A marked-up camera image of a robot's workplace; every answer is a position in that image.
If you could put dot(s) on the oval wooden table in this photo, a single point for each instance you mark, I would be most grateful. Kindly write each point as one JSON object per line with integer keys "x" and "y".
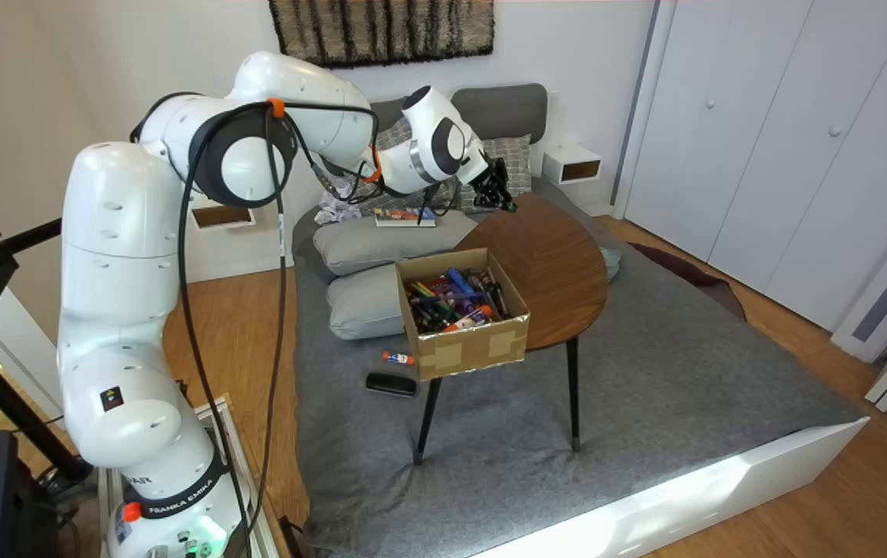
{"x": 546, "y": 279}

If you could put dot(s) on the lower grey pillow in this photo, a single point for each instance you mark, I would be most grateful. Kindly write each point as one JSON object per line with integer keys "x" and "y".
{"x": 364, "y": 304}

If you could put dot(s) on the grey bed mattress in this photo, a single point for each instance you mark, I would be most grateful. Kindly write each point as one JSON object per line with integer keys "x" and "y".
{"x": 679, "y": 419}

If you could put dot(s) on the white bedside shelf box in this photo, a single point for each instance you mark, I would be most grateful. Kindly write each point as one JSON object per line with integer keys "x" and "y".
{"x": 579, "y": 175}

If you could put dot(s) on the white wall shelf left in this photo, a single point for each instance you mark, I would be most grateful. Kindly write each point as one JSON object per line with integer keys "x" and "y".
{"x": 220, "y": 220}

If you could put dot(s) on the right grey headboard pad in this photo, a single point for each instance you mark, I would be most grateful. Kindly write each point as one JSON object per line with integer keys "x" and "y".
{"x": 498, "y": 114}

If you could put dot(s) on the black remote on bed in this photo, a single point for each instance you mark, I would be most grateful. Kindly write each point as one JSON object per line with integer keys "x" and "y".
{"x": 392, "y": 383}

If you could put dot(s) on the dark wall hanging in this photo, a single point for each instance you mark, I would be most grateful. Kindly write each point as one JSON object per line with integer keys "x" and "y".
{"x": 384, "y": 31}

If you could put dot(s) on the white wardrobe doors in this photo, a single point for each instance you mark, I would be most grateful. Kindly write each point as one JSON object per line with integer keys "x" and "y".
{"x": 762, "y": 145}

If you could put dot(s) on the cardboard box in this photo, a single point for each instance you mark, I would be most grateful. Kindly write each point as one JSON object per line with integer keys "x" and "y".
{"x": 461, "y": 314}

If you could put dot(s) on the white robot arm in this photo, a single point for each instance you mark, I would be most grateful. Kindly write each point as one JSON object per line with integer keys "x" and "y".
{"x": 121, "y": 238}

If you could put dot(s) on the book on bed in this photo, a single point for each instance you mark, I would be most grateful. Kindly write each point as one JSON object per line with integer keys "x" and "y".
{"x": 403, "y": 220}

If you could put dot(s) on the right checkered cushion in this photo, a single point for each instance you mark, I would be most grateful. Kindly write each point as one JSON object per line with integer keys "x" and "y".
{"x": 515, "y": 155}

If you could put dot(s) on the black camera tripod stand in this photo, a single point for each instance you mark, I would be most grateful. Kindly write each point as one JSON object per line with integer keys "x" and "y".
{"x": 29, "y": 390}

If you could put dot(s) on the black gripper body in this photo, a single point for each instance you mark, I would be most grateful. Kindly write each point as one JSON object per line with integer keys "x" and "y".
{"x": 490, "y": 186}

